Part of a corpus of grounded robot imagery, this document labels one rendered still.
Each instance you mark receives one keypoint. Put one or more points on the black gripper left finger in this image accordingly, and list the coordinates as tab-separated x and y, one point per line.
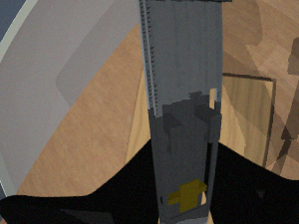
130	197

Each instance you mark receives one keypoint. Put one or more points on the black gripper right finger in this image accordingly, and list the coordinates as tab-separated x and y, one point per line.
244	193

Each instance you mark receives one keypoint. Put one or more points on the light wooden board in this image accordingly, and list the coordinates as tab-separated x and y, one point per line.
246	114

